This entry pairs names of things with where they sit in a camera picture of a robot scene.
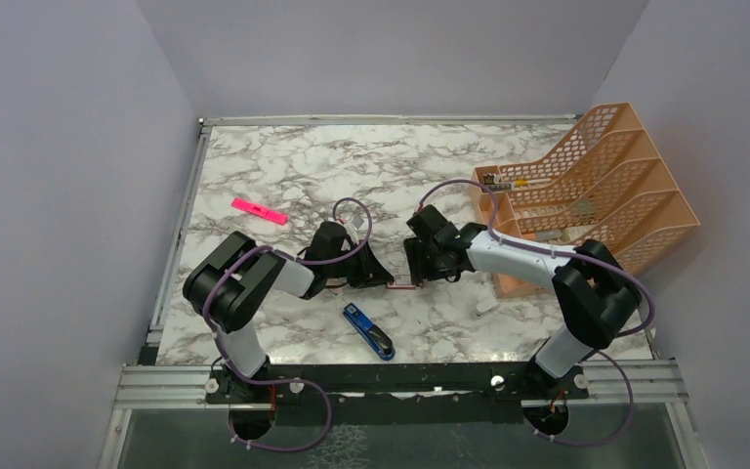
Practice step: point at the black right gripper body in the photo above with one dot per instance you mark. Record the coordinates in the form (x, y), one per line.
(434, 268)

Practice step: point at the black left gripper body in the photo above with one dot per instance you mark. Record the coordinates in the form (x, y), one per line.
(350, 268)

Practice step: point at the blue stapler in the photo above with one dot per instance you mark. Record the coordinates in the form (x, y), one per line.
(375, 337)

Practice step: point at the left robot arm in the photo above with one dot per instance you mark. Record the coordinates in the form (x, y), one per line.
(228, 287)

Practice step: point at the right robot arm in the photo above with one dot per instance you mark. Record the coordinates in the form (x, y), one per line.
(595, 295)

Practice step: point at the pink flat plastic bar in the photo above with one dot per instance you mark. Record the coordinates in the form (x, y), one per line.
(260, 210)

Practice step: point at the black piano keyboard ruler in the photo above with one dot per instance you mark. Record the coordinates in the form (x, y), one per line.
(496, 183)

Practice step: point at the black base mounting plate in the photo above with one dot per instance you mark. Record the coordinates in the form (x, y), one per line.
(392, 394)

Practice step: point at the peach plastic desk organizer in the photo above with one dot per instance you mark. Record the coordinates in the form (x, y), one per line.
(604, 180)

